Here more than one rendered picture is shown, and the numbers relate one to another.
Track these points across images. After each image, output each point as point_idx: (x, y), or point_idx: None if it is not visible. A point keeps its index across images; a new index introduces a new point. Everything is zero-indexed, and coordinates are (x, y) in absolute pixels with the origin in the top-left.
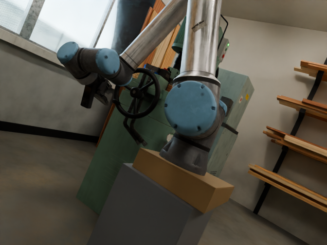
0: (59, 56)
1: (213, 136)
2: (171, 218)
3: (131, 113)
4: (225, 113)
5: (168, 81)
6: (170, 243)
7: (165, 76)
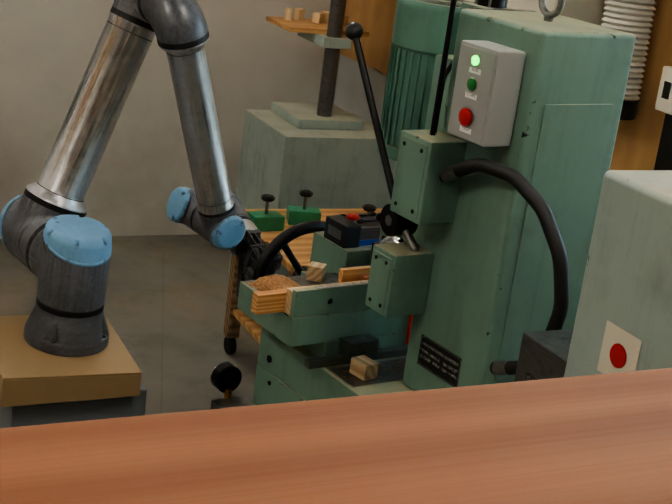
0: None
1: (38, 277)
2: None
3: None
4: (43, 238)
5: (344, 250)
6: None
7: (327, 233)
